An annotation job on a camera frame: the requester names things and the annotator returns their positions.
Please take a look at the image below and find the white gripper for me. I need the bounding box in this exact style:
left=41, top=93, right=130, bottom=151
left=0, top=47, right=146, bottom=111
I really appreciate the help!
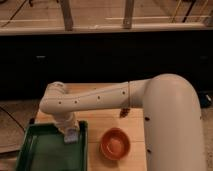
left=55, top=115, right=79, bottom=133

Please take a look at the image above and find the wooden post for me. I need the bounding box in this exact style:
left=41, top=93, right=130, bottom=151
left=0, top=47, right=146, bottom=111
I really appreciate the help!
left=60, top=0, right=73, bottom=31
left=123, top=0, right=134, bottom=29

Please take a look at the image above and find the orange bowl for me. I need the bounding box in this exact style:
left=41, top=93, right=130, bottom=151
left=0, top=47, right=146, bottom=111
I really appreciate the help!
left=99, top=127, right=131, bottom=161

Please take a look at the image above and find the green plastic tray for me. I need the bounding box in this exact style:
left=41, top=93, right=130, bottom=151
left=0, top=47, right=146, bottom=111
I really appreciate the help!
left=15, top=121, right=88, bottom=171

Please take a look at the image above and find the left wooden post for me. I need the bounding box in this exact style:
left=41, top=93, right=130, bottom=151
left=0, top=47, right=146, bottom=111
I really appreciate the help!
left=60, top=0, right=73, bottom=31

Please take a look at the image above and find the blue-grey sponge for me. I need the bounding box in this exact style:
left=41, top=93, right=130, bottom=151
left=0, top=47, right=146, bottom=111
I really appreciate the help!
left=64, top=130, right=78, bottom=143

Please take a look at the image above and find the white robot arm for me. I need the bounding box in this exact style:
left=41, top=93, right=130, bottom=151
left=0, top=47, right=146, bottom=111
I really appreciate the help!
left=39, top=74, right=207, bottom=171

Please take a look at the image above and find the black floor cable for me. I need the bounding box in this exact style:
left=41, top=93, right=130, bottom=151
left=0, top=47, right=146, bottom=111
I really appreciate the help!
left=0, top=106, right=26, bottom=132

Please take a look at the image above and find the right wooden post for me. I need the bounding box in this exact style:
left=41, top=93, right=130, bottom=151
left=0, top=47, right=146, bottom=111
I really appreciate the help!
left=123, top=0, right=134, bottom=29

